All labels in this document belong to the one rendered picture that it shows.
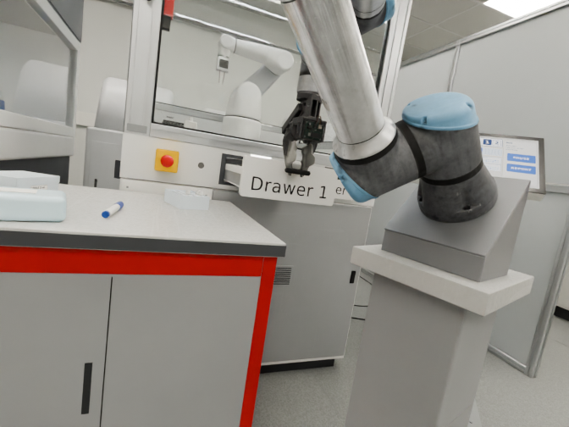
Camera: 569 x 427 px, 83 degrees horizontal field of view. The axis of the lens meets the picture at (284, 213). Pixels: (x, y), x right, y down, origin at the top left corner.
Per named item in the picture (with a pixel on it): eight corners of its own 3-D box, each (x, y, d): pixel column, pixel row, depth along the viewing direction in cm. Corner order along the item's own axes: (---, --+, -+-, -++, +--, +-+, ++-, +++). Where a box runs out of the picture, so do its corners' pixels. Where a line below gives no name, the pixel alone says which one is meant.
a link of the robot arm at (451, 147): (498, 161, 58) (490, 92, 50) (424, 192, 60) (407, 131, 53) (462, 135, 67) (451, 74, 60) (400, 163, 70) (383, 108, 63)
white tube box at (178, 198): (208, 210, 91) (210, 196, 90) (179, 208, 86) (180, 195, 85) (190, 202, 100) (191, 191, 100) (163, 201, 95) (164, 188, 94)
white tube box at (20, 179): (15, 203, 64) (16, 177, 63) (-30, 196, 64) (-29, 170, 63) (58, 197, 76) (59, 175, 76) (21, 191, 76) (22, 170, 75)
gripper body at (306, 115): (297, 139, 80) (305, 90, 79) (284, 140, 88) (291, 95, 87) (323, 144, 83) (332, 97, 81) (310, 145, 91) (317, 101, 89)
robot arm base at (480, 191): (510, 180, 66) (507, 139, 61) (477, 230, 61) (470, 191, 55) (439, 171, 78) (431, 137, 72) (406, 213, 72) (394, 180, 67)
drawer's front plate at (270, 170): (333, 206, 97) (339, 169, 96) (239, 196, 86) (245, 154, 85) (329, 205, 99) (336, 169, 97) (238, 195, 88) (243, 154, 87)
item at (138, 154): (373, 207, 144) (379, 174, 142) (119, 176, 106) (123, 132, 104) (293, 185, 231) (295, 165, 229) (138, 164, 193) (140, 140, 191)
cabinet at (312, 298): (345, 370, 155) (376, 207, 144) (102, 396, 116) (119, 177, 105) (278, 291, 242) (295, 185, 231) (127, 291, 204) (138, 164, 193)
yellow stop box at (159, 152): (177, 173, 107) (179, 152, 106) (154, 170, 104) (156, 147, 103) (176, 172, 112) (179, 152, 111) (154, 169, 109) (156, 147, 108)
